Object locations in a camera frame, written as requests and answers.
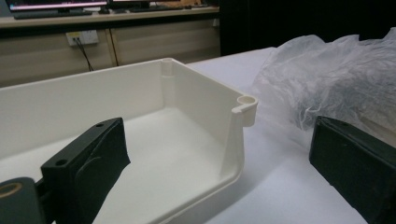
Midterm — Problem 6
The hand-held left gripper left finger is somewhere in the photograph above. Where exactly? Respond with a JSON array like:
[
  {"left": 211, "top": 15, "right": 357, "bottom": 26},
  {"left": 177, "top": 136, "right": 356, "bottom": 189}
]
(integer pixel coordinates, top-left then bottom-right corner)
[{"left": 40, "top": 117, "right": 132, "bottom": 224}]

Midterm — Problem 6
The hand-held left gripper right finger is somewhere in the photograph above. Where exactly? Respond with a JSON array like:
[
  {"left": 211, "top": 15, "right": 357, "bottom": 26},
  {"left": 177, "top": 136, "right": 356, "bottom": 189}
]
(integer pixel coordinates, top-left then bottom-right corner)
[{"left": 308, "top": 115, "right": 396, "bottom": 224}]

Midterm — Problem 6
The clear printed plastic bag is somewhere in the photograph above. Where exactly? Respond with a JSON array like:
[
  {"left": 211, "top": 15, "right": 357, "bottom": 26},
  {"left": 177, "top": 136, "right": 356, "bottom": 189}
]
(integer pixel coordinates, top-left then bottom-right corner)
[{"left": 251, "top": 27, "right": 396, "bottom": 147}]

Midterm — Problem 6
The white plastic bin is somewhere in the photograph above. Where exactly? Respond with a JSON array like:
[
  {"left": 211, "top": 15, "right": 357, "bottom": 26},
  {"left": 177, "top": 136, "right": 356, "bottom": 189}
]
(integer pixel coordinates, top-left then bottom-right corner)
[{"left": 0, "top": 57, "right": 259, "bottom": 224}]

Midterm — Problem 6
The black keyboard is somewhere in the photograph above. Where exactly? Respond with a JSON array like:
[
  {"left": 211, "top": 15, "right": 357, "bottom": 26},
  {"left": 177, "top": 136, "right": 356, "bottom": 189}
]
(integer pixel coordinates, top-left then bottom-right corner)
[{"left": 12, "top": 9, "right": 93, "bottom": 21}]

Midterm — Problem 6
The beige desk shelf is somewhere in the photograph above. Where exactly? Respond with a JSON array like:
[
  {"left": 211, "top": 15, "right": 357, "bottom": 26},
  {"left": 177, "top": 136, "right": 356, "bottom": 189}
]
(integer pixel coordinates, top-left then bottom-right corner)
[{"left": 0, "top": 6, "right": 220, "bottom": 30}]

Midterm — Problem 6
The black curtain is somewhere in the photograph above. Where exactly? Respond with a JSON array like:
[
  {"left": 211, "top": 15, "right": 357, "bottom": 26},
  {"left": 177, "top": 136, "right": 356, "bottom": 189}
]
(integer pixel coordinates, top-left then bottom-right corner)
[{"left": 219, "top": 0, "right": 396, "bottom": 57}]

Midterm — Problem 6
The computer monitor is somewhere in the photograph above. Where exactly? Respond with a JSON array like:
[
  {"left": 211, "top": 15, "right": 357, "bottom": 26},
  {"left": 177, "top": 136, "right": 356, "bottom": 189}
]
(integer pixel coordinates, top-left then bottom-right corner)
[{"left": 5, "top": 0, "right": 108, "bottom": 12}]

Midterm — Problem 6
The black power cable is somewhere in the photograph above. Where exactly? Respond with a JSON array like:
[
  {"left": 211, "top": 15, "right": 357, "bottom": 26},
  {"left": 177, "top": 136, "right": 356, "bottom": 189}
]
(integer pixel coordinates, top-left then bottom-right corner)
[{"left": 74, "top": 37, "right": 94, "bottom": 73}]

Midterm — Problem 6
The white wall socket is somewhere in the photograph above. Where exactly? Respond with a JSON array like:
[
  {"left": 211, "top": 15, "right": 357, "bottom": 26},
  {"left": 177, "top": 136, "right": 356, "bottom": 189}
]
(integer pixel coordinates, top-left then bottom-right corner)
[{"left": 65, "top": 30, "right": 100, "bottom": 48}]

